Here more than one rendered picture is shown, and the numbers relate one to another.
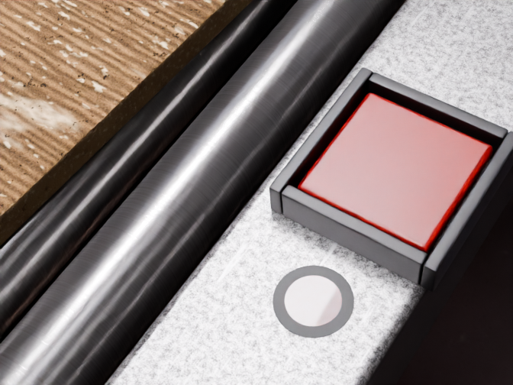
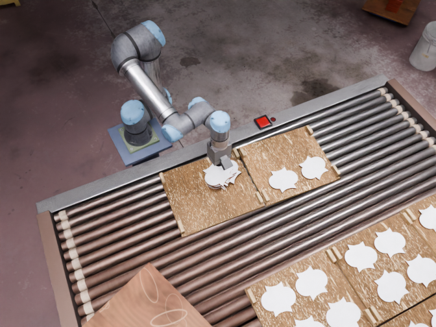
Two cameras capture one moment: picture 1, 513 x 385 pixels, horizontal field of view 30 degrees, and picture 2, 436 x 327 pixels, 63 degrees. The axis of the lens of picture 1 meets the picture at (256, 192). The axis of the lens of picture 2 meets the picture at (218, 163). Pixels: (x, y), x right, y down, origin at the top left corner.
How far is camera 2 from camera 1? 1.91 m
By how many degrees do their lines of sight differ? 65
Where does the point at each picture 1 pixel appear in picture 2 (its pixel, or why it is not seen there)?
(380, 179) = (265, 121)
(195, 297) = (280, 123)
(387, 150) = (263, 122)
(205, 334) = (280, 121)
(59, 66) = (283, 139)
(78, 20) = (279, 143)
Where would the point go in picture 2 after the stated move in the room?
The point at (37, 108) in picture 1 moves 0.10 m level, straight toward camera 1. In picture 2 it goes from (285, 137) to (286, 122)
